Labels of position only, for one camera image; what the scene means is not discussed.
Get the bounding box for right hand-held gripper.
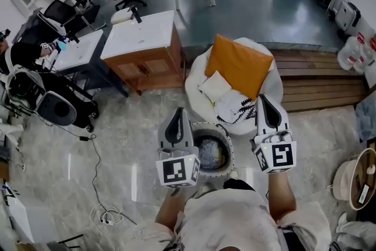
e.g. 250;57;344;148
250;93;298;175

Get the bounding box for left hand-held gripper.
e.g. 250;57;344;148
155;107;202;189

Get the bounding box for blue grey clothes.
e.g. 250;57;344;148
194;138;230;170

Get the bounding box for white black patterned clothes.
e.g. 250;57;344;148
213;90;257;126

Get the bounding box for round white woven basket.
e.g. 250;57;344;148
190;122;236;179

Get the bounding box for cream white clothes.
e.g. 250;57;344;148
197;70;233;103

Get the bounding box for person's left forearm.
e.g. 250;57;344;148
155;187;189;230

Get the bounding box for person's right forearm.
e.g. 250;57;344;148
267;172;297;223

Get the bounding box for white beanbag chair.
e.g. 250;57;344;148
184;36;284;136

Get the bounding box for wooden slatted platform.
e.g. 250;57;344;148
269;49;370;113

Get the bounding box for person's light shoe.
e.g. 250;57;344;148
196;181;219;199
227;166;241;180

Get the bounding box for orange cushion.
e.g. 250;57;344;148
204;34;274;101

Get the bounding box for person's black shorts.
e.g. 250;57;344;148
222;178;257;192

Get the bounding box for wooden cabinet with white sink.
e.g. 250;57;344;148
100;10;185;95

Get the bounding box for pale blue patterned fabric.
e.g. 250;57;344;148
354;93;376;143

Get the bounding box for person's white shirt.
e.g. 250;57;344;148
129;187;333;251

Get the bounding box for round beige side table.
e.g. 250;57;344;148
332;148;376;212

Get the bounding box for black faucet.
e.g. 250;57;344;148
130;5;143;24

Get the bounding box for black white office chair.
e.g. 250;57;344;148
4;66;100;133

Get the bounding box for silver suitcase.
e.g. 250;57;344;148
334;0;362;31

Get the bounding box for black mesh office chair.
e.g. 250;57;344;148
37;0;102;39

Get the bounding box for black floor cable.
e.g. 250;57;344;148
43;122;138;226

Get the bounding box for white power strip with cables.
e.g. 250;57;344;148
89;202;125;227

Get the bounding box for white sink on dark frame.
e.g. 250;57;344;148
43;29;130;98

